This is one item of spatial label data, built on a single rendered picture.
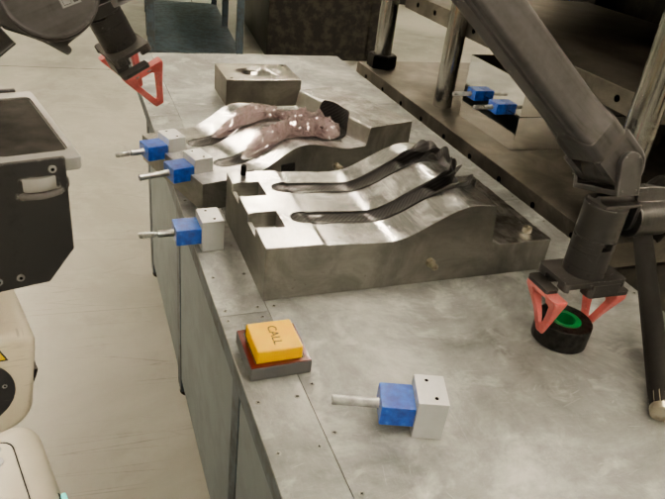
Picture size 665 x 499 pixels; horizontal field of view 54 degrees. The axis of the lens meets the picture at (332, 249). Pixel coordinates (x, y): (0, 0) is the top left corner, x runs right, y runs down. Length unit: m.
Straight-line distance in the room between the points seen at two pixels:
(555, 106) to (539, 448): 0.40
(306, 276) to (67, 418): 1.13
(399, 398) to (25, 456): 0.92
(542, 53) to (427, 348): 0.41
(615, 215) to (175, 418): 1.36
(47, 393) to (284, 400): 1.31
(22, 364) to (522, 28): 0.75
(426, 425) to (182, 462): 1.11
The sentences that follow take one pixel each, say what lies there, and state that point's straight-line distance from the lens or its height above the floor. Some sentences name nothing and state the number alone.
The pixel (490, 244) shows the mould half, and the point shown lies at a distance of 1.09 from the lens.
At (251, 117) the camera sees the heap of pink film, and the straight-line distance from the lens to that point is 1.37.
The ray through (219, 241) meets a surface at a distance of 1.08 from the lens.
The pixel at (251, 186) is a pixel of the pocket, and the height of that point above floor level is 0.88.
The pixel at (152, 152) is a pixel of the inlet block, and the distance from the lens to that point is 1.30.
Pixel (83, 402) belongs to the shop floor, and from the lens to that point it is 2.00.
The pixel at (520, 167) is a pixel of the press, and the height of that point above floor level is 0.78.
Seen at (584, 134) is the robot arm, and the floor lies 1.12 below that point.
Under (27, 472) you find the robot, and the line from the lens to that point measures 1.47.
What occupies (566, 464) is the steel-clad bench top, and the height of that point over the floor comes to 0.80.
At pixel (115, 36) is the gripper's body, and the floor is 1.10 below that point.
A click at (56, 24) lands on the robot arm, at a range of 0.61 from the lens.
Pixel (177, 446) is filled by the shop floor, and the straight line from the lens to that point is 1.85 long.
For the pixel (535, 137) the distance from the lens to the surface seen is 1.78.
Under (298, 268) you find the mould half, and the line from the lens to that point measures 0.96.
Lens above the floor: 1.36
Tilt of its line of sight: 30 degrees down
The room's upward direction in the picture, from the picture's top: 7 degrees clockwise
